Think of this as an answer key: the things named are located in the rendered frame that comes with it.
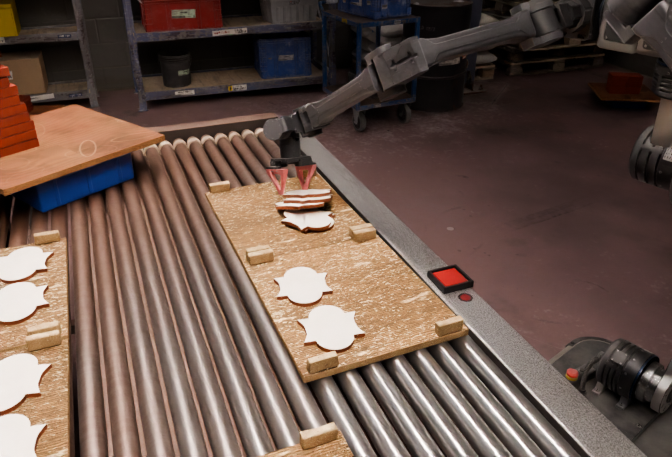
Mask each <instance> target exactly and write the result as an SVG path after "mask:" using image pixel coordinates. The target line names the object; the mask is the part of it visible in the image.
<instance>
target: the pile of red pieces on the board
mask: <svg viewBox="0 0 672 457"><path fill-rule="evenodd" d="M7 76H10V72H9V68H8V67H7V66H4V65H1V64H0V158H1V157H5V156H8V155H11V154H15V153H18V152H21V151H25V150H28V149H31V148H35V147H38V146H40V145H39V141H38V138H37V134H36V130H35V125H34V121H33V120H31V119H30V116H29V113H28V112H27V107H26V103H24V102H21V101H20V99H19V95H17V94H19V92H18V88H17V85H14V84H11V83H9V79H8V77H7Z"/></svg>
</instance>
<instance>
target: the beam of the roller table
mask: <svg viewBox="0 0 672 457"><path fill-rule="evenodd" d="M299 134H300V133H299ZM300 149H301V155H302V156H311V158H312V162H316V171H317V172H318V173H319V174H320V175H321V176H322V177H323V179H324V180H325V181H326V182H327V183H328V184H329V185H330V186H331V187H332V188H333V189H334V190H335V191H336V193H337V194H338V195H339V196H340V197H341V198H342V199H343V200H344V201H345V202H346V203H347V204H348V205H349V206H350V207H351V208H352V209H353V210H354V211H355V212H356V213H357V214H358V215H359V216H360V217H361V218H362V219H363V220H364V222H365V223H366V224H367V223H370V224H371V225H372V226H373V227H374V228H375V229H376V234H377V235H378V236H379V237H380V238H381V239H382V240H383V241H384V242H385V243H386V244H387V245H388V246H389V247H390V248H391V249H392V250H393V251H394V252H395V253H396V255H397V256H398V257H399V258H400V259H401V260H402V261H403V262H404V263H405V264H406V265H407V266H408V267H409V268H410V269H411V270H412V271H413V272H414V273H415V274H416V275H417V276H418V277H419V278H420V279H421V280H422V281H423V282H424V283H425V284H426V285H427V286H428V288H429V289H430V290H431V291H432V292H433V293H434V294H435V295H436V296H437V297H438V298H439V299H440V300H441V301H442V302H443V303H444V304H445V305H446V306H447V307H448V308H449V309H450V310H451V311H452V312H453V313H454V314H455V315H456V316H459V315H460V316H461V317H462V318H463V319H464V321H463V324H464V325H465V326H466V327H467V328H468V329H469V332H468V335H469V336H470V337H471V338H472V340H473V341H474V342H475V343H476V344H477V345H478V346H479V347H480V348H481V349H482V350H483V351H484V353H485V354H486V355H487V356H488V357H489V358H490V359H491V360H492V361H493V362H494V363H495V364H496V365H497V367H498V368H499V369H500V370H501V371H502V372H503V373H504V374H505V375H506V376H507V377H508V378H509V380H510V381H511V382H512V383H513V384H514V385H515V386H516V387H517V388H518V389H519V390H520V391H521V393H522V394H523V395H524V396H525V397H526V398H527V399H528V400H529V401H530V402H531V403H532V404H533V405H534V407H535V408H536V409H537V410H538V411H539V412H540V413H541V414H542V415H543V416H544V417H545V418H546V420H547V421H548V422H549V423H550V424H551V425H552V426H553V427H554V428H555V429H556V430H557V431H558V432H559V434H560V435H561V436H562V437H563V438H564V439H565V440H566V441H567V442H568V443H569V444H570V445H571V447H572V448H573V449H574V450H575V451H576V452H577V453H578V454H579V455H580V456H581V457H647V456H646V455H645V454H644V453H643V452H642V451H641V450H640V449H639V448H638V447H637V446H635V445H634V444H633V443H632V442H631V441H630V440H629V439H628V438H627V437H626V436H625V435H624V434H623V433H622V432H621V431H620V430H619V429H618V428H617V427H616V426H615V425H614V424H613V423H611V422H610V421H609V420H608V419H607V418H606V417H605V416H604V415H603V414H602V413H601V412H600V411H599V410H598V409H597V408H596V407H595V406H594V405H593V404H592V403H591V402H590V401H589V400H588V399H586V398H585V397H584V396H583V395H582V394H581V393H580V392H579V391H578V390H577V389H576V388H575V387H574V386H573V385H572V384H571V383H570V382H569V381H568V380H567V379H566V378H565V377H564V376H563V375H561V374H560V373H559V372H558V371H557V370H556V369H555V368H554V367H553V366H552V365H551V364H550V363H549V362H548V361H547V360H546V359H545V358H544V357H543V356H542V355H541V354H540V353H539V352H537V351H536V350H535V349H534V348H533V347H532V346H531V345H530V344H529V343H528V342H527V341H526V340H525V339H524V338H523V337H522V336H521V335H520V334H519V333H518V332H517V331H516V330H515V329H514V328H512V327H511V326H510V325H509V324H508V323H507V322H506V321H505V320H504V319H503V318H502V317H501V316H500V315H499V314H498V313H497V312H496V311H495V310H494V309H493V308H492V307H491V306H490V305H488V304H487V303H486V302H485V301H484V300H483V299H482V298H481V297H480V296H479V295H478V294H477V293H476V292H475V291H474V290H473V289H472V288H467V289H463V290H459V291H455V292H451V293H447V294H443V293H442V292H441V291H440V290H439V289H438V287H437V286H436V285H435V284H434V283H433V282H432V281H431V280H430V279H429V278H428V277H427V273H428V271H429V270H433V269H437V268H442V267H446V266H448V265H447V264H446V263H445V262H444V261H443V260H442V259H441V258H440V257H438V256H437V255H436V254H435V253H434V252H433V251H432V250H431V249H430V248H429V247H428V246H427V245H426V244H425V243H424V242H423V241H422V240H421V239H420V238H419V237H418V236H417V235H416V234H414V233H413V232H412V231H411V230H410V229H409V228H408V227H407V226H406V225H405V224H404V223H403V222H402V221H401V220H400V219H399V218H398V217H397V216H396V215H395V214H394V213H393V212H392V211H391V210H389V209H388V208H387V207H386V206H385V205H384V204H383V203H382V202H381V201H380V200H379V199H378V198H377V197H376V196H375V195H374V194H373V193H372V192H371V191H370V190H369V189H368V188H367V187H365V186H364V185H363V184H362V183H361V182H360V181H359V180H358V179H357V178H356V177H355V176H354V175H353V174H352V173H351V172H350V171H349V170H348V169H347V168H346V167H345V166H344V165H343V164H342V163H340V162H339V161H338V160H337V159H336V158H335V157H334V156H333V155H332V154H331V153H330V152H329V151H328V150H327V149H326V148H325V147H324V146H323V145H322V144H321V143H320V142H319V141H318V140H317V139H315V138H314V137H311V138H308V137H305V138H302V136H301V134H300ZM461 293H467V294H470V295H471V296H472V297H473V299H472V301H469V302H464V301H461V300H460V299H459V298H458V295H459V294H461Z"/></svg>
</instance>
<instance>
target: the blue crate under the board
mask: <svg viewBox="0 0 672 457"><path fill-rule="evenodd" d="M131 153H132V152H130V153H128V154H125V155H122V156H119V157H116V158H113V159H110V160H107V161H105V162H102V163H99V164H96V165H93V166H90V167H87V168H84V169H82V170H79V171H76V172H73V173H70V174H67V175H64V176H61V177H59V178H56V179H53V180H50V181H47V182H44V183H41V184H38V185H36V186H33V187H30V188H27V189H24V190H21V191H18V192H15V193H13V194H10V195H12V196H14V197H16V198H17V199H19V200H21V201H23V202H25V203H26V204H28V205H30V206H32V207H34V208H35V209H37V210H39V211H41V212H43V213H44V212H47V211H49V210H52V209H55V208H57V207H60V206H62V205H65V204H68V203H70V202H73V201H76V200H78V199H81V198H83V197H86V196H89V195H91V194H94V193H96V192H99V191H102V190H104V189H107V188H109V187H112V186H115V185H117V184H120V183H122V182H125V181H128V180H130V179H133V178H134V170H133V164H132V158H131Z"/></svg>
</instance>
